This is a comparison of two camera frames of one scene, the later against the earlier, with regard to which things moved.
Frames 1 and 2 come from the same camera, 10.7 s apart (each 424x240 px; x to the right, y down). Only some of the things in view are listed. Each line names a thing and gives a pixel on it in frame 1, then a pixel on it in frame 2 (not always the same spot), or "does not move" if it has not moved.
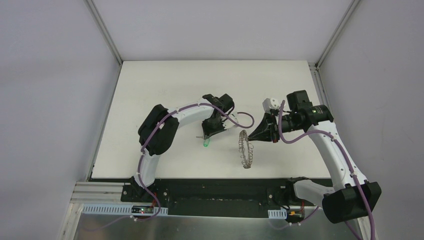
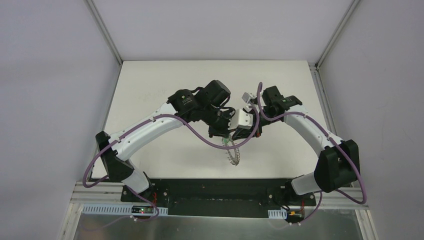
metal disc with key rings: [245, 148] → [233, 154]
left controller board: [142, 209] does not move
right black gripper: [271, 129] → [245, 133]
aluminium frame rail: [104, 31] does not move
